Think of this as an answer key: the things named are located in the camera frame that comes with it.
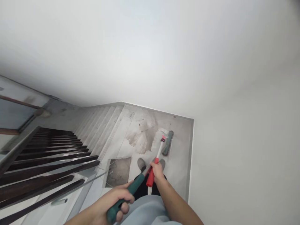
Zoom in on person's left hand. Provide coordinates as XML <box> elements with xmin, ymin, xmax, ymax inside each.
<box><xmin>92</xmin><ymin>182</ymin><xmax>136</xmax><ymax>225</ymax></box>

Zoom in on person's right hand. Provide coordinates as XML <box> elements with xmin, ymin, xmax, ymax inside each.
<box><xmin>149</xmin><ymin>161</ymin><xmax>167</xmax><ymax>186</ymax></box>

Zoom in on red and white handled dustpan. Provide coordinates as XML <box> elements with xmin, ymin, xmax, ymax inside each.
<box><xmin>146</xmin><ymin>127</ymin><xmax>170</xmax><ymax>188</ymax></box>

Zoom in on green broom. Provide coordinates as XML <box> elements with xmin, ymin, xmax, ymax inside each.
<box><xmin>107</xmin><ymin>130</ymin><xmax>175</xmax><ymax>223</ymax></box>

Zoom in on person's body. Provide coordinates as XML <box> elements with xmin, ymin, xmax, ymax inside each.
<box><xmin>117</xmin><ymin>194</ymin><xmax>174</xmax><ymax>225</ymax></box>

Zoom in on person's legs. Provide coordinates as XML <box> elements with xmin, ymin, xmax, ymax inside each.
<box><xmin>131</xmin><ymin>157</ymin><xmax>168</xmax><ymax>200</ymax></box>

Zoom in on short white pipe piece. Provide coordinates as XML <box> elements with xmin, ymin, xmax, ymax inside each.
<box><xmin>52</xmin><ymin>198</ymin><xmax>68</xmax><ymax>207</ymax></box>

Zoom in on dark wooden stair railing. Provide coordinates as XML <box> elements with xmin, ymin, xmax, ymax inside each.
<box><xmin>0</xmin><ymin>125</ymin><xmax>111</xmax><ymax>223</ymax></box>

